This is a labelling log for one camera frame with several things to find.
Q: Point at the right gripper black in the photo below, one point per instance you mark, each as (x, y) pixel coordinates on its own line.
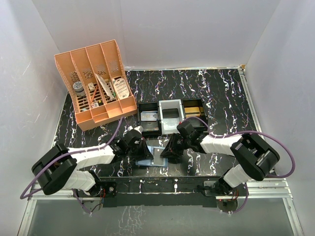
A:
(173, 145)

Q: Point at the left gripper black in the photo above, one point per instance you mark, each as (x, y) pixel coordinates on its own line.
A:
(141, 148)

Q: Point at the black credit card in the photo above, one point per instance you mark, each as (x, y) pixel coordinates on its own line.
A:
(170, 113)
(157, 161)

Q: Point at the blue leather card holder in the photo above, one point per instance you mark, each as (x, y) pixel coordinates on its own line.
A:
(144, 162)

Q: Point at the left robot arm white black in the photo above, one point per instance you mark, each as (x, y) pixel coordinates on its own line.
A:
(63, 168)

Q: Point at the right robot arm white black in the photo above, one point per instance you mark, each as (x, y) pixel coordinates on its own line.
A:
(256, 158)

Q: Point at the silver card in tray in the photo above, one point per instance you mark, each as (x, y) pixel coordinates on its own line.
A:
(149, 116)

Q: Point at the white plastic bin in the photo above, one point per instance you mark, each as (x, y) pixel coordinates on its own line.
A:
(169, 125)

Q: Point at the black tray right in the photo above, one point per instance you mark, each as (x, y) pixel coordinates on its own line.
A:
(197, 124)

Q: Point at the black tray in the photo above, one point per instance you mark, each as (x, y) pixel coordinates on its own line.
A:
(197, 124)
(151, 129)

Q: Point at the black tray left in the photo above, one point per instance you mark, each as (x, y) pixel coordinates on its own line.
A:
(151, 129)

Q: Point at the gold box in tray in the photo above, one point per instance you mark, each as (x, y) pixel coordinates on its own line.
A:
(194, 111)

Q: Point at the white labelled blister pack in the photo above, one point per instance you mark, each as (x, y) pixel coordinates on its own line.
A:
(121, 88)

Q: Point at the orange pencil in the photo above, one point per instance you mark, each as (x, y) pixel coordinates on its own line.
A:
(94, 93)

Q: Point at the white paper packet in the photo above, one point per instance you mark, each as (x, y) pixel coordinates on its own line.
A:
(105, 87)

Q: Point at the small white eraser box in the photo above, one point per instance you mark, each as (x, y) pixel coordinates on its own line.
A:
(91, 86)

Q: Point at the orange plastic file organizer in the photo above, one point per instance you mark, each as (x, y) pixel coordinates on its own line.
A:
(82, 65)

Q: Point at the roll of tape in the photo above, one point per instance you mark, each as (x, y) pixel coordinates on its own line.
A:
(78, 88)

